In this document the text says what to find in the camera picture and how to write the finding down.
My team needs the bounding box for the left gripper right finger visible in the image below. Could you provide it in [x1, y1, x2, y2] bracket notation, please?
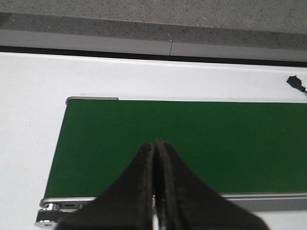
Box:
[154, 138, 268, 230]

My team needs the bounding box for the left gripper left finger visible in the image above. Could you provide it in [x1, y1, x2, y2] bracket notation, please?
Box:
[56, 143, 155, 230]

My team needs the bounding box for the green conveyor belt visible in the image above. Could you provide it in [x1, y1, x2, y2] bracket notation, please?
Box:
[45, 99, 307, 198]

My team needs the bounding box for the black drive timing belt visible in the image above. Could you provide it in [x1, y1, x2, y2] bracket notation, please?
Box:
[35, 209, 63, 228]

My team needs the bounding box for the far metal belt guard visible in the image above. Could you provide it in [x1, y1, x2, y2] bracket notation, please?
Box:
[65, 96, 118, 105]

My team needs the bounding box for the grey speckled stone countertop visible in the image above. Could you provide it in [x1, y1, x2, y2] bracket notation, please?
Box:
[0, 0, 307, 48]

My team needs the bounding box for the metal drive end bracket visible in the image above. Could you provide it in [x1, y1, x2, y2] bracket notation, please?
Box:
[39, 196, 97, 211]

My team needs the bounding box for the aluminium conveyor side rail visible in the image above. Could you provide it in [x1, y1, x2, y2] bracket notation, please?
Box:
[221, 192, 307, 212]

